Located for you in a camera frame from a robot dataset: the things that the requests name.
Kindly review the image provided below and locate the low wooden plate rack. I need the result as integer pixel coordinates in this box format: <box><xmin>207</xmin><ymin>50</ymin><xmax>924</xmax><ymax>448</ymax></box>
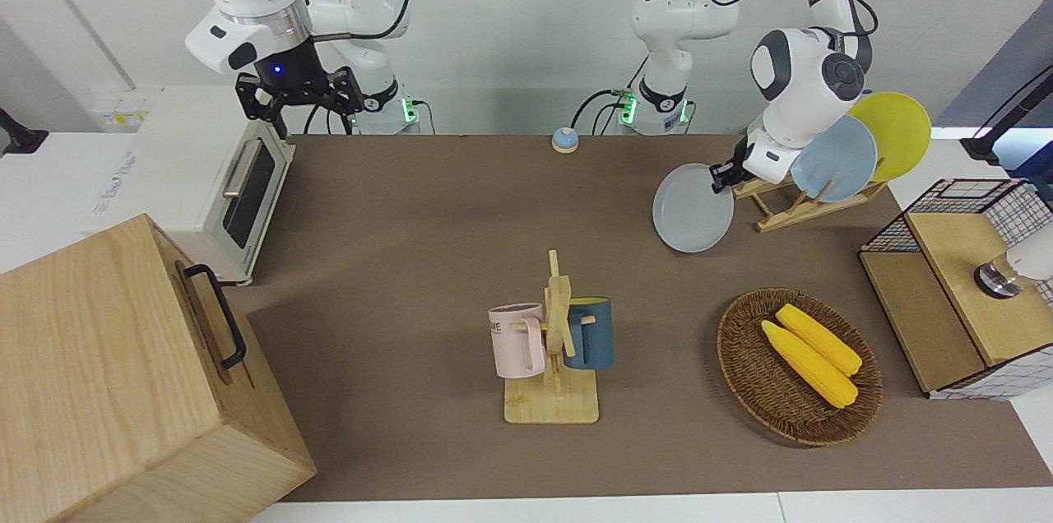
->
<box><xmin>732</xmin><ymin>174</ymin><xmax>889</xmax><ymax>234</ymax></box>

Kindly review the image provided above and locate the white toaster oven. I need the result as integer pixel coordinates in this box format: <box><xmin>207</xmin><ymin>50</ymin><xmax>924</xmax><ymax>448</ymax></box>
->
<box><xmin>81</xmin><ymin>86</ymin><xmax>295</xmax><ymax>287</ymax></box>

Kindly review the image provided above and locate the wire and wood shelf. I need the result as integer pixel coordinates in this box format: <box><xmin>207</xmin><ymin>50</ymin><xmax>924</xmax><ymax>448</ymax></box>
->
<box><xmin>858</xmin><ymin>178</ymin><xmax>1053</xmax><ymax>400</ymax></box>

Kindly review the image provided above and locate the gray plate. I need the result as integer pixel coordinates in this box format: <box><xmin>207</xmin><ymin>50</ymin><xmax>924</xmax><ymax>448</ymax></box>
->
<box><xmin>652</xmin><ymin>163</ymin><xmax>735</xmax><ymax>254</ymax></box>

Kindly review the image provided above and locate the white wall outlet box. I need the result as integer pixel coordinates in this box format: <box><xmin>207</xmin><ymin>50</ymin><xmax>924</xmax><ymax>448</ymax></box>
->
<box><xmin>90</xmin><ymin>91</ymin><xmax>157</xmax><ymax>133</ymax></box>

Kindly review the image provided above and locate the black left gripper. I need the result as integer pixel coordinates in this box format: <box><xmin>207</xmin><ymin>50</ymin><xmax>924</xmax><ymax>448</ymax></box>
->
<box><xmin>711</xmin><ymin>134</ymin><xmax>756</xmax><ymax>195</ymax></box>

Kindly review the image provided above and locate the light blue plate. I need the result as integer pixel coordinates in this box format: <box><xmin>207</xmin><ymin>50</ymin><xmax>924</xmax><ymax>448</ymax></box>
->
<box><xmin>790</xmin><ymin>114</ymin><xmax>879</xmax><ymax>204</ymax></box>

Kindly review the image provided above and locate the black box handle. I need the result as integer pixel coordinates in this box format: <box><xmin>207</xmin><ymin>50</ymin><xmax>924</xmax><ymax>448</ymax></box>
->
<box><xmin>183</xmin><ymin>263</ymin><xmax>248</xmax><ymax>370</ymax></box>

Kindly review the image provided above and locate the yellow corn cob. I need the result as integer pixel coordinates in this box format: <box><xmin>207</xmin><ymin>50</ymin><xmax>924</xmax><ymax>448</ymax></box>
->
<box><xmin>775</xmin><ymin>303</ymin><xmax>863</xmax><ymax>377</ymax></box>
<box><xmin>761</xmin><ymin>320</ymin><xmax>859</xmax><ymax>409</ymax></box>

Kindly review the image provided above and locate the dark blue mug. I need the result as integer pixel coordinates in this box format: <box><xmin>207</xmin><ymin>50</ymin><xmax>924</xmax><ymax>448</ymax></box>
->
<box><xmin>564</xmin><ymin>297</ymin><xmax>615</xmax><ymax>371</ymax></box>

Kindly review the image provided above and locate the brown table mat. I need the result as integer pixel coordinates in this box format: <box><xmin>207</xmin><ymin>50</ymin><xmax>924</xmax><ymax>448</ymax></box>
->
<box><xmin>226</xmin><ymin>132</ymin><xmax>1053</xmax><ymax>503</ymax></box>

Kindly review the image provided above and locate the black stand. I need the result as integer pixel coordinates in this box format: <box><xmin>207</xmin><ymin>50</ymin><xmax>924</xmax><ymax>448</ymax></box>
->
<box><xmin>0</xmin><ymin>108</ymin><xmax>49</xmax><ymax>158</ymax></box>

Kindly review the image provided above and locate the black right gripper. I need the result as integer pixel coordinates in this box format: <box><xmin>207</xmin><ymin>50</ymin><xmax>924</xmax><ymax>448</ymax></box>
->
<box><xmin>236</xmin><ymin>42</ymin><xmax>366</xmax><ymax>139</ymax></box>

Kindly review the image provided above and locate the wooden mug rack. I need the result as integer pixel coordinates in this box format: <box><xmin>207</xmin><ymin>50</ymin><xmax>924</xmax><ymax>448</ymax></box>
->
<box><xmin>503</xmin><ymin>250</ymin><xmax>600</xmax><ymax>425</ymax></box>

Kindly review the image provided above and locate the brown wicker basket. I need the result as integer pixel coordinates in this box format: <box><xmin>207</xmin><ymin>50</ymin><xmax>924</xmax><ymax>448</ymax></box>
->
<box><xmin>717</xmin><ymin>287</ymin><xmax>884</xmax><ymax>447</ymax></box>

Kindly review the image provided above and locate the pink mug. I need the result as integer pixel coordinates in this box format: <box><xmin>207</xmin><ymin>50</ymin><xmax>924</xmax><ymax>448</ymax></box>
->
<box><xmin>489</xmin><ymin>303</ymin><xmax>548</xmax><ymax>380</ymax></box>

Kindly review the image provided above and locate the yellow plate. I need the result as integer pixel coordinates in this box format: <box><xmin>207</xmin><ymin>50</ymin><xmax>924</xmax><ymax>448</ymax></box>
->
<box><xmin>847</xmin><ymin>91</ymin><xmax>932</xmax><ymax>183</ymax></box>

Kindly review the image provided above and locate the large wooden box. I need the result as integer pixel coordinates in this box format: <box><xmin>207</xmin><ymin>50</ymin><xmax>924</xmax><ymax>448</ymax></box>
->
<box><xmin>0</xmin><ymin>213</ymin><xmax>318</xmax><ymax>523</ymax></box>

